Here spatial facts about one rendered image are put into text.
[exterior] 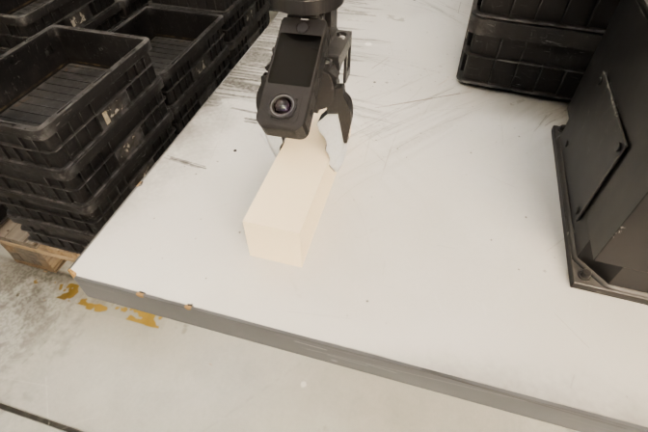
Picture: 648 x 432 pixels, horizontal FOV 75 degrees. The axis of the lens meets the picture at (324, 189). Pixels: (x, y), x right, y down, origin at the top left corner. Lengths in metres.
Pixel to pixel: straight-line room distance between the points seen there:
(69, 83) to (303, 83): 1.00
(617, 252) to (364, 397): 0.79
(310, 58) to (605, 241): 0.32
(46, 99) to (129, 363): 0.70
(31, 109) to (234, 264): 0.88
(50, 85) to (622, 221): 1.26
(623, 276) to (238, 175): 0.45
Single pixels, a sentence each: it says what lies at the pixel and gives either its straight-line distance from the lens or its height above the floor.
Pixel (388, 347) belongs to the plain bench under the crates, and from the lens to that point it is 0.43.
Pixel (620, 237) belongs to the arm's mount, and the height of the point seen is 0.78.
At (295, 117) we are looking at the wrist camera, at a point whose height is 0.87.
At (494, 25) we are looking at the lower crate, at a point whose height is 0.81.
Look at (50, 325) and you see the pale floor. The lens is 1.43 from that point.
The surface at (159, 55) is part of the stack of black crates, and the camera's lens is 1.60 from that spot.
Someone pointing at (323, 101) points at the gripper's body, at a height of 0.84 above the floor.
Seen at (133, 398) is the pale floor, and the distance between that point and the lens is 1.24.
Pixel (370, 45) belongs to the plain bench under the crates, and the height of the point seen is 0.70.
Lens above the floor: 1.09
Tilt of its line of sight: 46 degrees down
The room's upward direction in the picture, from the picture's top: straight up
